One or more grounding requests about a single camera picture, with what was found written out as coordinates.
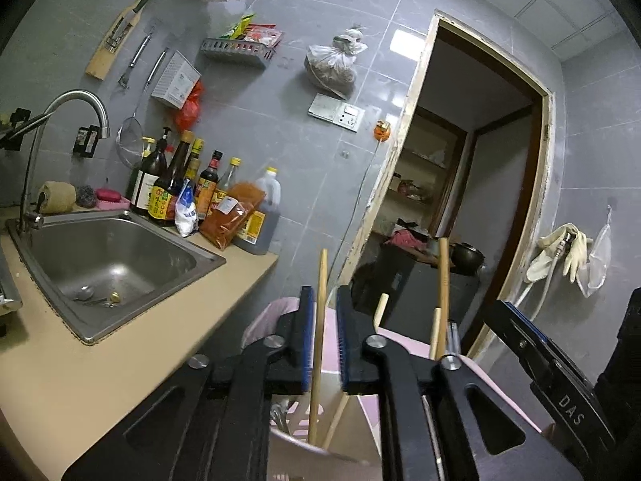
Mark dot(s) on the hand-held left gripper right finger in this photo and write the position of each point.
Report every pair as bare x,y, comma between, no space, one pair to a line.
343,340

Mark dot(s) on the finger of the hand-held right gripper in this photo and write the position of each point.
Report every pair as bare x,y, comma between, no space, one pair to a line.
526,330

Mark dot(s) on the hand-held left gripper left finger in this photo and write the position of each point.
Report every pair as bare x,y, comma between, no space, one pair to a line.
306,340

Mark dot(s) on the white plastic utensil holder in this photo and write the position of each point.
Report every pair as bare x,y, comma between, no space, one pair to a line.
330,386

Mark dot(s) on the dark cabinet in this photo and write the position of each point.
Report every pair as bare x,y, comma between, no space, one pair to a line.
415,300

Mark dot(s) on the cream rubber gloves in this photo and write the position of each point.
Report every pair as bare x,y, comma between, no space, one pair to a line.
556,250

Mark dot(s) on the black cooking pot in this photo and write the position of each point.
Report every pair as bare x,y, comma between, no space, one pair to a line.
468,258

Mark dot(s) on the clear hanging plastic bag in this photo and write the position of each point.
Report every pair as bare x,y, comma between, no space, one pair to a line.
598,260

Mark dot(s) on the pink cloth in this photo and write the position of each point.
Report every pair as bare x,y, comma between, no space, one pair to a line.
408,239

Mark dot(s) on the orange chili powder bag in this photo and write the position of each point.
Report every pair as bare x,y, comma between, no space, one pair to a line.
233,215

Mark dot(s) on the large vinegar jug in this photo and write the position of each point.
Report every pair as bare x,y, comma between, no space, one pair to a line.
268,200

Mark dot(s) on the beige kitchen counter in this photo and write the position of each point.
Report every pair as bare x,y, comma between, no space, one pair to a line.
150,350

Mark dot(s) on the blue white salt bag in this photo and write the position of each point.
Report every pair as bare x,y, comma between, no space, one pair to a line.
188,210

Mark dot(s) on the clear yellow cap bottle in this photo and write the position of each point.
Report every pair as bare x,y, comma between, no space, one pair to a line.
229,178

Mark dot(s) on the red cap sauce bottle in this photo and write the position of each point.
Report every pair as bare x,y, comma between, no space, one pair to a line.
209,185

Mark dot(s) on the brass drain plug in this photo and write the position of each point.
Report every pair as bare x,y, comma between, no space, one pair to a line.
114,299

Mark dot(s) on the wooden shelf unit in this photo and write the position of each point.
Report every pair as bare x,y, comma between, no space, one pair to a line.
425,160

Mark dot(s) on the tall soy sauce bottle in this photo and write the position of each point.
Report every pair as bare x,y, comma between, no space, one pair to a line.
168,195

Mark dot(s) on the steel sink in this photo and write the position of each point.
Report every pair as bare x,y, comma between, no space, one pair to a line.
115,250

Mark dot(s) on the dark sauce bottle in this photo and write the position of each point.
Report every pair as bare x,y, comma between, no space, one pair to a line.
195,158

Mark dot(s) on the spoon in sink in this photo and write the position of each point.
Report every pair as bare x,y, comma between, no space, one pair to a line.
87,294

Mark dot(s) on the dark pump bottle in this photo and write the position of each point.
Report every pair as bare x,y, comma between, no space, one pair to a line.
150,180

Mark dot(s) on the pink soap dish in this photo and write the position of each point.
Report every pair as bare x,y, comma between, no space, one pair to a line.
112,198

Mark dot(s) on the olive yellow cap bottle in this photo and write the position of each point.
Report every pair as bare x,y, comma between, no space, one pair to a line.
137,160

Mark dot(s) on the red plastic bag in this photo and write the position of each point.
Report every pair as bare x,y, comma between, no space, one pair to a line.
189,110

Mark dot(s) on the steel wool scrubber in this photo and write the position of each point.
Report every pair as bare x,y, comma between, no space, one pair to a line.
86,197

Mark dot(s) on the hanging mesh strainer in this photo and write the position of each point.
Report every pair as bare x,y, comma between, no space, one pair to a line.
131,135

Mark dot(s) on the clear bag of dried goods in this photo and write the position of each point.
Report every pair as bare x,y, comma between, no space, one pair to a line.
333,67

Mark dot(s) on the loofah sponge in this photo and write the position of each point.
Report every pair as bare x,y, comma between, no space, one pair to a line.
57,198

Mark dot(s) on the white cardboard box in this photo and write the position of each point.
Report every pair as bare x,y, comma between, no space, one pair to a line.
175,80

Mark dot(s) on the red snack packet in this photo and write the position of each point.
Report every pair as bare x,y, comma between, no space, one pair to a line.
263,35

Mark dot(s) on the yellow green snack packet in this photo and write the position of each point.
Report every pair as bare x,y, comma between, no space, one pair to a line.
238,27

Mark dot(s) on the hanging steel peeler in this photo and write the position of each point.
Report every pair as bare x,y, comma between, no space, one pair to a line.
135,57

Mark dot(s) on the steel faucet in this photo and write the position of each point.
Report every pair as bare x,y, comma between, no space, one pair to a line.
75,96

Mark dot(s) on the wooden knife rack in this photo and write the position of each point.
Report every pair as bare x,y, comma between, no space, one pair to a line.
120,30

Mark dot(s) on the orange wall hook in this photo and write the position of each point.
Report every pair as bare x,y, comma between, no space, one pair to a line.
382,131

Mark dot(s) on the white wall socket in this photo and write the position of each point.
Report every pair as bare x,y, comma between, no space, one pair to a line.
350,118

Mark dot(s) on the white wall switch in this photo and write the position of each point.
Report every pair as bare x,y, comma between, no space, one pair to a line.
324,107

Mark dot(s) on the wooden door frame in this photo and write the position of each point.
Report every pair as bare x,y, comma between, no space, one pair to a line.
406,115

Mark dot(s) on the grey wall shelf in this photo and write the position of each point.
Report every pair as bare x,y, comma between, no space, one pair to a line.
235,52

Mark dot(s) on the black wall holder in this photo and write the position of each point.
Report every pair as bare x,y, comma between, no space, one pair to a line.
86,141

